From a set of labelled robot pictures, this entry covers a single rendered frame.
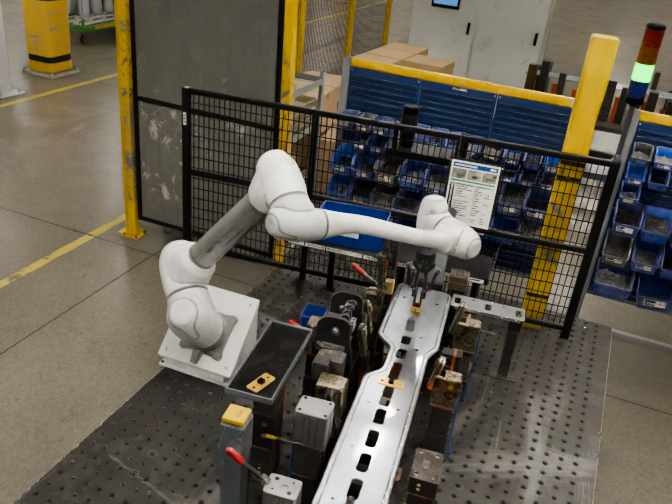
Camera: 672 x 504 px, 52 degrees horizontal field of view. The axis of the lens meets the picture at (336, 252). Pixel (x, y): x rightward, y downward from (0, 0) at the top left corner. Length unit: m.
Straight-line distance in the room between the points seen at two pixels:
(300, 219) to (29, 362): 2.32
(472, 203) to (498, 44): 5.84
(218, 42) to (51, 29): 5.27
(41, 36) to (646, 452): 8.05
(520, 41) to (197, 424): 6.96
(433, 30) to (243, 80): 4.82
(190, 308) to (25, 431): 1.45
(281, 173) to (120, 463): 1.07
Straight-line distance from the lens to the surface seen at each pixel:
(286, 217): 2.11
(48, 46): 9.56
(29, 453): 3.56
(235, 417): 1.86
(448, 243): 2.32
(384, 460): 2.02
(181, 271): 2.54
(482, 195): 3.02
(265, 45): 4.29
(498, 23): 8.74
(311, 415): 1.96
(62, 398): 3.82
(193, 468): 2.39
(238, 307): 2.70
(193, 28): 4.54
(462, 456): 2.54
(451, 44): 8.88
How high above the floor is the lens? 2.39
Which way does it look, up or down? 27 degrees down
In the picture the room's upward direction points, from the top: 6 degrees clockwise
